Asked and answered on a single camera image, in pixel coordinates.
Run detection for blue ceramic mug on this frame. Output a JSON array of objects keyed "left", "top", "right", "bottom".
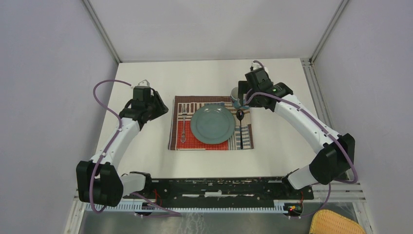
[{"left": 230, "top": 87, "right": 249, "bottom": 110}]

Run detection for black spoon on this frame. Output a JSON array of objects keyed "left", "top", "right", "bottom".
[{"left": 236, "top": 109, "right": 244, "bottom": 150}]

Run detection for ornate silver fork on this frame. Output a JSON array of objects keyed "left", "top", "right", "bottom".
[{"left": 180, "top": 103, "right": 188, "bottom": 143}]

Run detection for striped patchwork placemat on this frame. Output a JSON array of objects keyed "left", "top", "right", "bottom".
[{"left": 168, "top": 96, "right": 254, "bottom": 150}]

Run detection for teal ceramic plate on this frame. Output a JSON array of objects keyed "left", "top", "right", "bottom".
[{"left": 190, "top": 103, "right": 235, "bottom": 145}]

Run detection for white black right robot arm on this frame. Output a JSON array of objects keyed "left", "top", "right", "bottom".
[{"left": 238, "top": 67, "right": 358, "bottom": 199}]

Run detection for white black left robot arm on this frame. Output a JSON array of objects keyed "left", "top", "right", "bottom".
[{"left": 76, "top": 86, "right": 169, "bottom": 207}]

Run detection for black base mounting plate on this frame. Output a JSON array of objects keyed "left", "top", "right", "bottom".
[{"left": 139, "top": 177, "right": 314, "bottom": 208}]

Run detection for yellow woven basket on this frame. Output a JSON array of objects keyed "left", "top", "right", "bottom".
[{"left": 309, "top": 209, "right": 366, "bottom": 234}]

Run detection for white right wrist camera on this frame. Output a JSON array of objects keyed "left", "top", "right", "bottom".
[{"left": 250, "top": 62, "right": 269, "bottom": 73}]

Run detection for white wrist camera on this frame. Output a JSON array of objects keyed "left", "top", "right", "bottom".
[
  {"left": 131, "top": 79, "right": 150, "bottom": 89},
  {"left": 250, "top": 62, "right": 269, "bottom": 73}
]

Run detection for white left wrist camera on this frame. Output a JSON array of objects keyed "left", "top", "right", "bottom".
[{"left": 131, "top": 79, "right": 150, "bottom": 89}]

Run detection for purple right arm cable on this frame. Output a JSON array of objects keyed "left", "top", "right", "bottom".
[{"left": 243, "top": 60, "right": 359, "bottom": 219}]

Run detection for aluminium frame rails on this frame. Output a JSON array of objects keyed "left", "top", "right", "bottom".
[{"left": 63, "top": 58, "right": 374, "bottom": 234}]

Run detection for white slotted cable duct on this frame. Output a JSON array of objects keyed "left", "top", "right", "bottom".
[{"left": 105, "top": 200, "right": 288, "bottom": 214}]

